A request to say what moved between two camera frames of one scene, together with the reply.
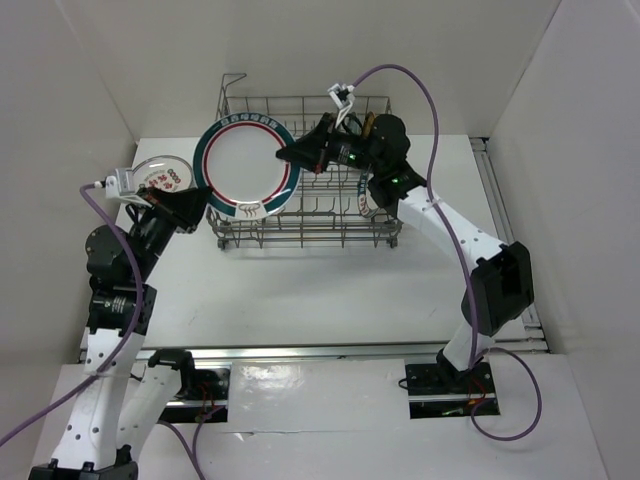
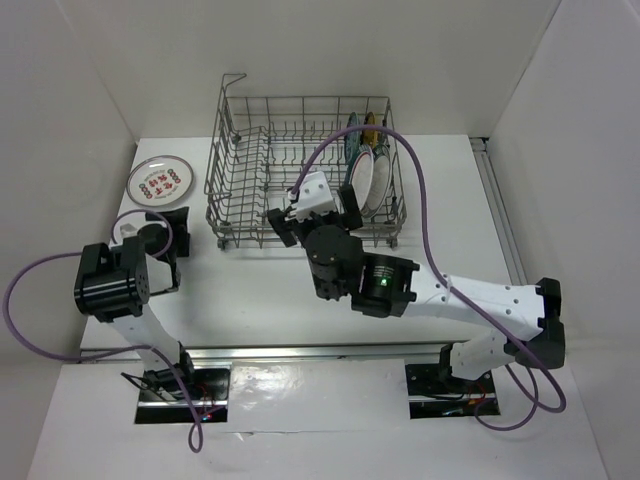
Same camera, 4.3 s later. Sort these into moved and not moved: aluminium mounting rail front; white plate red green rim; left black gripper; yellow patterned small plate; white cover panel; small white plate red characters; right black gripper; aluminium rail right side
Moved: white plate red green rim; left black gripper; right black gripper
Not moved: yellow patterned small plate; small white plate red characters; aluminium rail right side; white cover panel; aluminium mounting rail front
